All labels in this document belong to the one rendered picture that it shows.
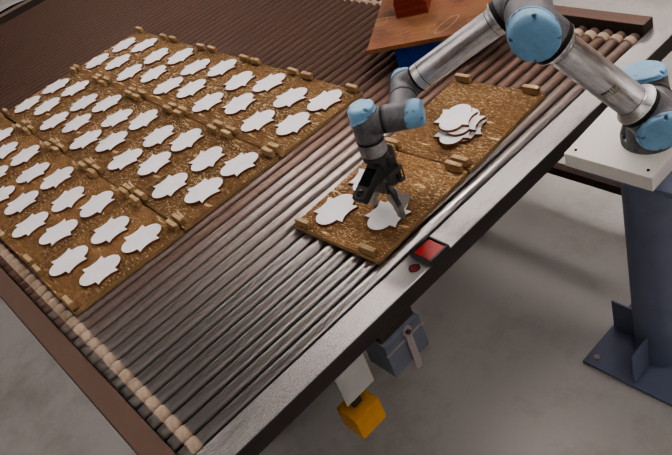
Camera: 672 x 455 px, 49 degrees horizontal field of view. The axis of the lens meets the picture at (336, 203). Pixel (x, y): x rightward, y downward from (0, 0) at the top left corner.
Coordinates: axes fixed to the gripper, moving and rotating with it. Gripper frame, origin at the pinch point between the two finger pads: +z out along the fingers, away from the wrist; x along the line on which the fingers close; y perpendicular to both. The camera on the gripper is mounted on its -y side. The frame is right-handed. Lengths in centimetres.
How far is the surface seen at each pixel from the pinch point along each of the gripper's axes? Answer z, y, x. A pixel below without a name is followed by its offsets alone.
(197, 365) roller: 4, -65, 11
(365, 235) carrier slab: 1.0, -9.3, 0.8
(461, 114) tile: -3.9, 44.4, 5.8
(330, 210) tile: 0.0, -6.4, 17.6
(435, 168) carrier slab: 0.5, 22.9, 0.6
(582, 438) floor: 94, 15, -42
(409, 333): 13.0, -24.2, -24.2
